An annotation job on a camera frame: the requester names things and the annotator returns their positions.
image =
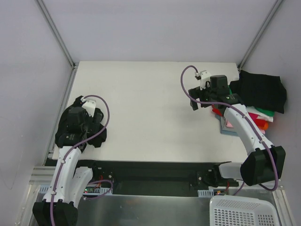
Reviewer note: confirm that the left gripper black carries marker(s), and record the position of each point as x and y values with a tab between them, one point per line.
98	117

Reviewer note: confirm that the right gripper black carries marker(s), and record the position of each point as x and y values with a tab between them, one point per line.
196	94

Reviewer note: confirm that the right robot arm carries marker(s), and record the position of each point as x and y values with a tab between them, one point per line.
264	162

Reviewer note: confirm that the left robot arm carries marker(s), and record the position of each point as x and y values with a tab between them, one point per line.
59	205

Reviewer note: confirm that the red t-shirt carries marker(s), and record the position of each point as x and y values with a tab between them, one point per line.
215	110

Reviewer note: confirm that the grey t-shirt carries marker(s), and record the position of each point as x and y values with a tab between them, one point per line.
219	118

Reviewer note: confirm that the pink t-shirt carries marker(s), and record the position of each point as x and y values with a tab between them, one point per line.
228	124

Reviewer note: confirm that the white t-shirt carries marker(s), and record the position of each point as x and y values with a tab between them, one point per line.
265	117

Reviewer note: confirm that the magenta t-shirt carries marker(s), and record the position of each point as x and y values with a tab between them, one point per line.
254	116

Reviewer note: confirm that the black folded t-shirt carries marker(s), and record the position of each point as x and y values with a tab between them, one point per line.
259	90

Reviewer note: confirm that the orange t-shirt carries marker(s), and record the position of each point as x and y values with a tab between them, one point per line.
261	124

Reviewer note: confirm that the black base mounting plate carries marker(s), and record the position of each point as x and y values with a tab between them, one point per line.
183	179

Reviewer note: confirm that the white plastic basket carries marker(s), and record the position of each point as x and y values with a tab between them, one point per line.
231	210

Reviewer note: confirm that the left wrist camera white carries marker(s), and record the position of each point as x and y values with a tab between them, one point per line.
89	105

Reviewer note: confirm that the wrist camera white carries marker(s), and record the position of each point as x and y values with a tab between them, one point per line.
203	77
89	105

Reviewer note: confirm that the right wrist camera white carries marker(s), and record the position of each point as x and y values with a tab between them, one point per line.
203	77

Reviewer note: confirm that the aluminium front rail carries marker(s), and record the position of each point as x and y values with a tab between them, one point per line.
42	175

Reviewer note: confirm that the left slotted cable duct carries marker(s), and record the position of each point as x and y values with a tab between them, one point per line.
89	190

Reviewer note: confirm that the slotted cable duct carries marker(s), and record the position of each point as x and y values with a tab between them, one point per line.
206	193
89	190

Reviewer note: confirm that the right aluminium frame post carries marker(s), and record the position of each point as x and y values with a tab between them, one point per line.
259	34

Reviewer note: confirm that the aluminium frame post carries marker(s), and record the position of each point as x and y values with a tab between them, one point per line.
49	20
259	34

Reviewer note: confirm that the right slotted cable duct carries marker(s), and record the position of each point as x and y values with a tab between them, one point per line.
206	193

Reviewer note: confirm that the left aluminium frame post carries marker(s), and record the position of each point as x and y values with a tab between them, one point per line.
49	20

